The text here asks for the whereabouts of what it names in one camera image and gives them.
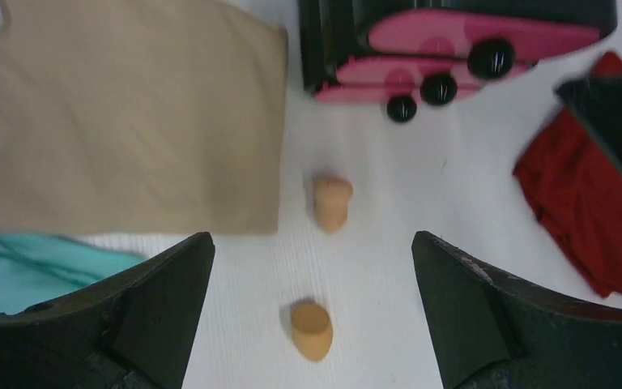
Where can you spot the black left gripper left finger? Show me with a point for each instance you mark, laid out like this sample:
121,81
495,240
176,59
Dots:
135,329

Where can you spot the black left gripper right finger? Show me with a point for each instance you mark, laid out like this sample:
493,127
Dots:
492,329

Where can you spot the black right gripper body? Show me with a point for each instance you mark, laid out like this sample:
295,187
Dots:
596,102

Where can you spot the pink top drawer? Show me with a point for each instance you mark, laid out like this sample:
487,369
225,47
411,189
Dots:
454,34

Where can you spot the pink drawer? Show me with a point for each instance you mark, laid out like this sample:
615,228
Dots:
454,34
383,70
401,102

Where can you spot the black pink drawer organizer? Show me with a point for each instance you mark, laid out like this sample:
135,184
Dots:
403,54

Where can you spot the orange teardrop makeup sponge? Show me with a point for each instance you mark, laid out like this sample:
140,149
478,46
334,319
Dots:
312,331

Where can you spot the peach gourd makeup sponge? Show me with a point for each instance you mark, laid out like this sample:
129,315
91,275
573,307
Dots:
331,198

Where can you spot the red cloth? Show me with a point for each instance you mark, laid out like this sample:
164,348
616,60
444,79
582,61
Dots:
575,193

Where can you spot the teal cloth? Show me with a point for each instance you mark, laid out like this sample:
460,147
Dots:
39,267

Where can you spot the beige folded cloth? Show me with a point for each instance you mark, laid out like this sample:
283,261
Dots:
140,117

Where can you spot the pink bottom drawer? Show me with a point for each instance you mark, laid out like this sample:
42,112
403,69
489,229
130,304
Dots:
401,102

